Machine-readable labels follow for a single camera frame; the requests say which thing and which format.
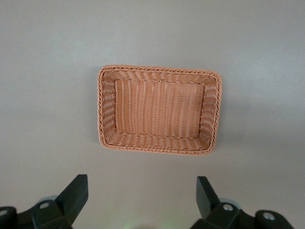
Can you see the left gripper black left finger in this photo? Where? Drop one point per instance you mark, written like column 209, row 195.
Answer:
column 71, row 200

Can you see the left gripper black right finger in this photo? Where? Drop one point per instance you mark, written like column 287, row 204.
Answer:
column 209, row 205

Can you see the brown wicker basket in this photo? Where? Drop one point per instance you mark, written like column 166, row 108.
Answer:
column 158, row 111

